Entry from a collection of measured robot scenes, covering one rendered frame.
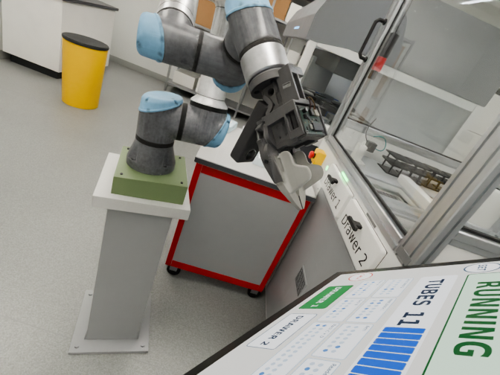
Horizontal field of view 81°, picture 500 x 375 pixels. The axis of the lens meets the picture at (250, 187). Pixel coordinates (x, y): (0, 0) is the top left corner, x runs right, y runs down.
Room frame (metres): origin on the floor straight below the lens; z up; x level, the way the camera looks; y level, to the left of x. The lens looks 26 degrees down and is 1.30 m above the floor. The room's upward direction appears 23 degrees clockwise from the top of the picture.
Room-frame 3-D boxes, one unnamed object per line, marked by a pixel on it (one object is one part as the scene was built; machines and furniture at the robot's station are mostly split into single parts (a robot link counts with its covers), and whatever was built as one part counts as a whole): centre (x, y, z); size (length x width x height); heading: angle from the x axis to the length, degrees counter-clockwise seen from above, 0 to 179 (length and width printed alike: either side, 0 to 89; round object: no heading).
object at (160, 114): (0.84, 0.33, 0.99); 0.13 x 0.12 x 0.14; 111
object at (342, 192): (1.16, -0.33, 0.87); 0.29 x 0.02 x 0.11; 9
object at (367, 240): (0.84, -0.38, 0.87); 0.29 x 0.02 x 0.11; 9
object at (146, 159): (0.84, 0.33, 0.87); 0.15 x 0.15 x 0.10
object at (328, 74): (2.90, -0.40, 1.13); 1.78 x 1.14 x 0.45; 9
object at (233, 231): (1.51, 0.03, 0.38); 0.62 x 0.58 x 0.76; 9
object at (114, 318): (0.84, 0.33, 0.38); 0.30 x 0.30 x 0.76; 24
